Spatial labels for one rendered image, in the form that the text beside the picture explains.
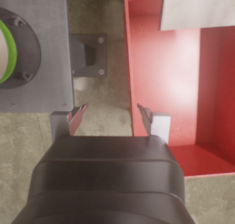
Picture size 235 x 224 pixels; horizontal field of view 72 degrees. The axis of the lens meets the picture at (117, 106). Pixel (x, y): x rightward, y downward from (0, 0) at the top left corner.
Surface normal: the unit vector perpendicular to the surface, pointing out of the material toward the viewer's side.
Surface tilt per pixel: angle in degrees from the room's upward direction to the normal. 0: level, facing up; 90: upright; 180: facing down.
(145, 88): 0
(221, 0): 30
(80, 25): 0
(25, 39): 70
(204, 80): 0
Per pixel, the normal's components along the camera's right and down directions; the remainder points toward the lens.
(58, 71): 0.00, 0.28
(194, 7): 0.04, 0.72
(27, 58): 0.93, 0.30
